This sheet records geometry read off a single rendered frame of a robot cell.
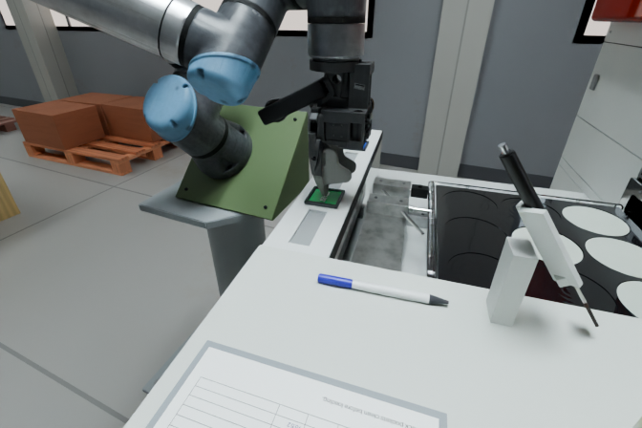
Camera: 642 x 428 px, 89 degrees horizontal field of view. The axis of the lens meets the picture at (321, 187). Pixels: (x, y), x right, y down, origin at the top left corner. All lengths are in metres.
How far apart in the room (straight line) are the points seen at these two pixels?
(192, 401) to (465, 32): 2.45
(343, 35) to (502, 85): 2.47
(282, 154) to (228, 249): 0.31
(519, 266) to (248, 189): 0.61
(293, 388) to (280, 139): 0.61
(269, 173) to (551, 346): 0.61
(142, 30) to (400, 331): 0.42
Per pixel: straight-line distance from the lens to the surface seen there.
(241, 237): 0.91
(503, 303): 0.37
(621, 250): 0.72
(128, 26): 0.46
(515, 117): 2.92
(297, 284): 0.39
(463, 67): 2.56
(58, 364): 1.82
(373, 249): 0.57
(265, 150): 0.82
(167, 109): 0.70
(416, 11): 2.84
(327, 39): 0.44
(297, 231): 0.48
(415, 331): 0.36
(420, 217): 0.74
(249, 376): 0.32
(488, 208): 0.72
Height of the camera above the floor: 1.23
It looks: 28 degrees down
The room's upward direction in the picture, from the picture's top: straight up
